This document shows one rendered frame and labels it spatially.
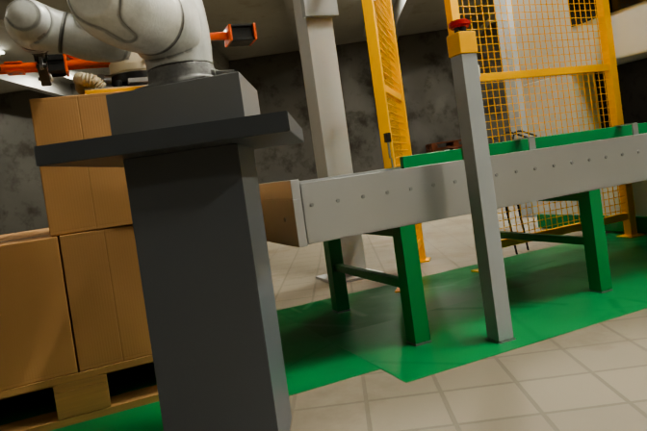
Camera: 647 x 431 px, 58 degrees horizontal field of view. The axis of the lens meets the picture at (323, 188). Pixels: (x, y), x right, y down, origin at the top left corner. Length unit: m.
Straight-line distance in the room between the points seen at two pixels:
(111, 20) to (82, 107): 0.71
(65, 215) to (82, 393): 0.52
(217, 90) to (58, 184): 0.74
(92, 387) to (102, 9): 1.14
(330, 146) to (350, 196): 1.41
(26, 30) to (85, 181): 0.51
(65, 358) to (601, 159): 2.02
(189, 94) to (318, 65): 2.09
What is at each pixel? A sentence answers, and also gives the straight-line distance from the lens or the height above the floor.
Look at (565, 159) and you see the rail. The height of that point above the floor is 0.54.
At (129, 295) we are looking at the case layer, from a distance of 1.87.
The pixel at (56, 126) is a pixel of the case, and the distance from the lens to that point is 1.87.
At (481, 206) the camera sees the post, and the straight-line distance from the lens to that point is 1.92.
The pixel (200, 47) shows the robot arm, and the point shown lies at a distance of 1.39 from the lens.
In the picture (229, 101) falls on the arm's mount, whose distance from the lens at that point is 1.26.
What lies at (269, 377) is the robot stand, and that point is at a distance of 1.34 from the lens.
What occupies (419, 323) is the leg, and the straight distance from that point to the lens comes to 2.04.
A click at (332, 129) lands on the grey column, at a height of 0.85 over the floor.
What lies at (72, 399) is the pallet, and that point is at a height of 0.07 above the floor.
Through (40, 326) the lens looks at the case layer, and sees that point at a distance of 1.88.
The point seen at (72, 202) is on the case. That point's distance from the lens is 1.85.
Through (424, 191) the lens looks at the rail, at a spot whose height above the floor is 0.51.
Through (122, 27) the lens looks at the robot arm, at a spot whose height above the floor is 0.95.
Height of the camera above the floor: 0.63
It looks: 2 degrees down
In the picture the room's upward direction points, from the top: 8 degrees counter-clockwise
